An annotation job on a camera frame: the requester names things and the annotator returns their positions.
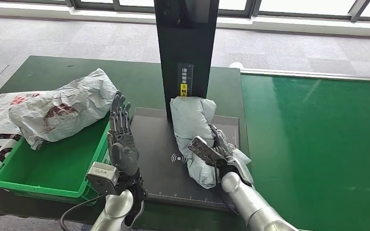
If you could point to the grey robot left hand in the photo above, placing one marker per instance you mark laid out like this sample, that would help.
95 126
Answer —
124 153

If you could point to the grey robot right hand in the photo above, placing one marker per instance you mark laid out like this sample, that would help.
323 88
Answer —
221 145

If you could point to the grey plastic parcel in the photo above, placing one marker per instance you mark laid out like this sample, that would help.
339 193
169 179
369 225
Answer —
189 121

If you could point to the white parcel with red print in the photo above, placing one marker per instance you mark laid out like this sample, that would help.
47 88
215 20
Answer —
76 98

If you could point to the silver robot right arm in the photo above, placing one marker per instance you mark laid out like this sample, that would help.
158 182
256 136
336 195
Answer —
252 204

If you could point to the white conveyor end cap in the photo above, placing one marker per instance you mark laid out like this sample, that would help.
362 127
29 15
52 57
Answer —
236 65

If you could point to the green conveyor belt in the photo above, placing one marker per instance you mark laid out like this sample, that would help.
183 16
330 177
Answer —
316 143

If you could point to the black inbound scanner machine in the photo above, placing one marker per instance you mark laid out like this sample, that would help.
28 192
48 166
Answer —
185 41

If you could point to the green plastic crate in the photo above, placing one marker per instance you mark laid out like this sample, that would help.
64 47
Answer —
54 165

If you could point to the yellow and black label sticker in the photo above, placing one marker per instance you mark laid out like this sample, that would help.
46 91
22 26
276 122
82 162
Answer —
185 76

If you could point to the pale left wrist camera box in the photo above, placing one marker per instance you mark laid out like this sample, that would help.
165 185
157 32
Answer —
102 177

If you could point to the dark window frame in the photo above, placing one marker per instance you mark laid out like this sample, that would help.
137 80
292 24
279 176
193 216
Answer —
255 6

